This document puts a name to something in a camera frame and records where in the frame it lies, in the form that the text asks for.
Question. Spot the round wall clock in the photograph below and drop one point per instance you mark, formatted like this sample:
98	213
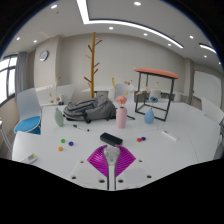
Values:
44	55

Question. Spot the wooden coat rack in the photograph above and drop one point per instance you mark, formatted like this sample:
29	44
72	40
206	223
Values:
92	66

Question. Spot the long ceiling light strip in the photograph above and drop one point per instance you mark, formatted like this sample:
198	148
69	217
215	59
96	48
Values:
81	8

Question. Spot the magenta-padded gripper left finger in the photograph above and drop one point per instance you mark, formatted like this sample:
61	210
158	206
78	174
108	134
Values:
96	160

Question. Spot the white wall whiteboard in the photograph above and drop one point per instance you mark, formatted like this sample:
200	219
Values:
206	88

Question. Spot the large window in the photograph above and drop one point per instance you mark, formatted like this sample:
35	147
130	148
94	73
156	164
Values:
6	80

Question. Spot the black marker pen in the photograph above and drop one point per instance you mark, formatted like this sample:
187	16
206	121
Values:
81	127

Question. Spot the white chair with blue cushion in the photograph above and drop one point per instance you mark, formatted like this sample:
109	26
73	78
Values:
28	106

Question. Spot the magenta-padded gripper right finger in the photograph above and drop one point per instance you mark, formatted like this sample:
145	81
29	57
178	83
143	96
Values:
126	160

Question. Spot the blue vase with flowers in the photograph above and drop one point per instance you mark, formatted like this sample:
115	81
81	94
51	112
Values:
149	116

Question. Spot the red bottle cap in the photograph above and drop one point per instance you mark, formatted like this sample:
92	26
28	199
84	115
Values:
138	140

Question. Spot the green bottle cap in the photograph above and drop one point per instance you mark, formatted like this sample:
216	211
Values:
62	140

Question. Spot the blue bottle cap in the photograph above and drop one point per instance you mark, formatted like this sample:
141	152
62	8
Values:
70	143
143	138

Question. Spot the grey curtain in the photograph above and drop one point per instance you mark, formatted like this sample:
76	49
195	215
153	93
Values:
21	75

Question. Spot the black-framed orange-topped side table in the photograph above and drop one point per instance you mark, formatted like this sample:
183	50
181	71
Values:
156	72

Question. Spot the green vase with dried flowers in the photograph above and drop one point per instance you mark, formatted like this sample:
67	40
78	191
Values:
59	117

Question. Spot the round ceiling spotlights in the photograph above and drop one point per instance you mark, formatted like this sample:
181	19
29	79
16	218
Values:
137	3

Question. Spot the black rectangular box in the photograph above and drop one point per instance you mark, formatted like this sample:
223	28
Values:
111	138

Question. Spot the orange bottle cap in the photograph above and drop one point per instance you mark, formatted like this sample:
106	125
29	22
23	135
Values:
60	148

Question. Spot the pink vase with flowers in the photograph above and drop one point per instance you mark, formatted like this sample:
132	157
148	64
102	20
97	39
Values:
121	116

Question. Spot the short ceiling light strip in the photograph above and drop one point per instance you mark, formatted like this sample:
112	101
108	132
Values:
207	47

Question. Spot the plain white chair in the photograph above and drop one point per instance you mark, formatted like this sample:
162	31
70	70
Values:
120	90

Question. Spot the grey backpack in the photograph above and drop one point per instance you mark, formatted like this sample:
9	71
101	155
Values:
91	108

